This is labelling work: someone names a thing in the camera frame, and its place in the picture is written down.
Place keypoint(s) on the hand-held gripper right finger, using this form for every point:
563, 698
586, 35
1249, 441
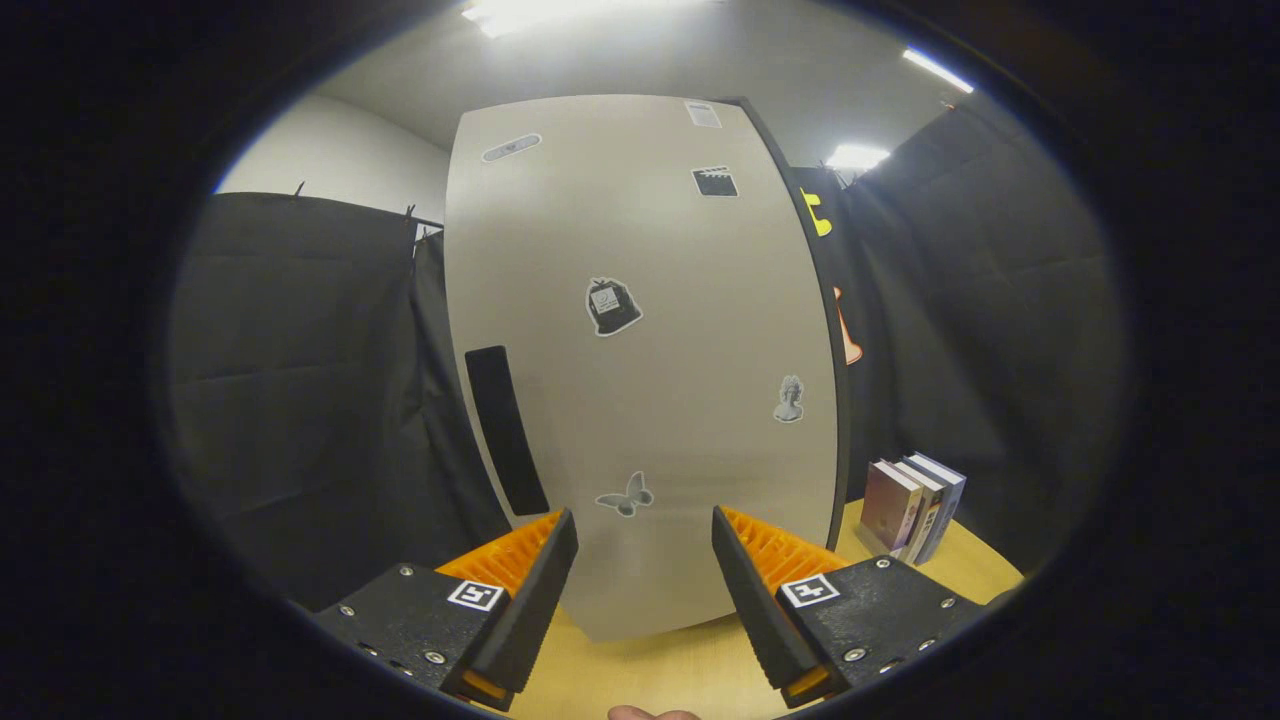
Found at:
760, 610

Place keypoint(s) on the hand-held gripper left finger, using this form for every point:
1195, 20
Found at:
530, 610

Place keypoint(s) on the beige cabinet door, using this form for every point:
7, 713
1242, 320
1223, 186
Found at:
680, 380

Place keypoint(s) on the tan spine book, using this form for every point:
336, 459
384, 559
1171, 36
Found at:
928, 510

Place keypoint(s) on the dark grey cabinet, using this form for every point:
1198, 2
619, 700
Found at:
843, 430

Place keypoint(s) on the blue grey cover book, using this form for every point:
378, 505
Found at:
950, 500

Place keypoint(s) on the black backdrop cloth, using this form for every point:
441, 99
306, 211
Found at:
300, 380

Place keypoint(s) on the ceiling light panel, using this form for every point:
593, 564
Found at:
530, 12
938, 70
857, 157

